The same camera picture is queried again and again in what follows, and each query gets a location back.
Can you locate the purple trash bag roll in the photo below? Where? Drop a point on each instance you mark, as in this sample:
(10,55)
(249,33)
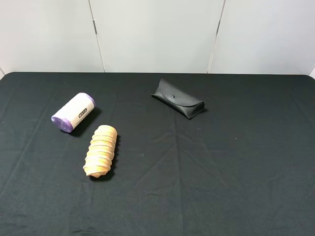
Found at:
(73,112)

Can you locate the black glasses case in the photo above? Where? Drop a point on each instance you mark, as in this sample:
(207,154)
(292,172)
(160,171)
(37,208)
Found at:
(177,99)

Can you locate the tan spiral bread loaf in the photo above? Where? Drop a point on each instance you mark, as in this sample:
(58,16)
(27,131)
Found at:
(101,151)

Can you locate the black tablecloth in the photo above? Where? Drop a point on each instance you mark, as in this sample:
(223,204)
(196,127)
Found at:
(244,166)

